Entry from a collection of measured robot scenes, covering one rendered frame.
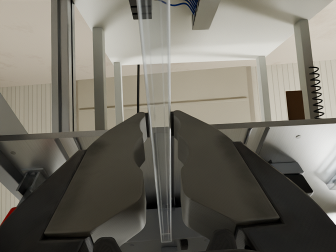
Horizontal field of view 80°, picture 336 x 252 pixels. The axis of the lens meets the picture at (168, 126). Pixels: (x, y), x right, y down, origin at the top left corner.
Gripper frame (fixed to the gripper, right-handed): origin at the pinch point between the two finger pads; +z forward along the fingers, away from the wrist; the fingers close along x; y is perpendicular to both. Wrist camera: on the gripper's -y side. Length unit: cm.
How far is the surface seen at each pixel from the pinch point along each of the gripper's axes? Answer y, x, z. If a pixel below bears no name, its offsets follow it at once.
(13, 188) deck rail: 14.3, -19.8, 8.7
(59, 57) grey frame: 3.8, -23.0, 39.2
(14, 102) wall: 113, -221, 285
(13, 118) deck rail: 5.9, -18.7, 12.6
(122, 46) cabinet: 6, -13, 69
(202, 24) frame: -2, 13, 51
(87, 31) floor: 10, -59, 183
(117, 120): 36, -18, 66
